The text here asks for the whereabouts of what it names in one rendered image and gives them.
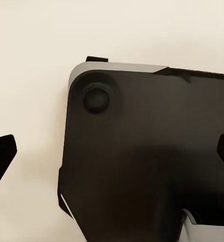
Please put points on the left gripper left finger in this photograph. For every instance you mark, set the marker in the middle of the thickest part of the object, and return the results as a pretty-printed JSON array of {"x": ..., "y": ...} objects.
[{"x": 8, "y": 150}]

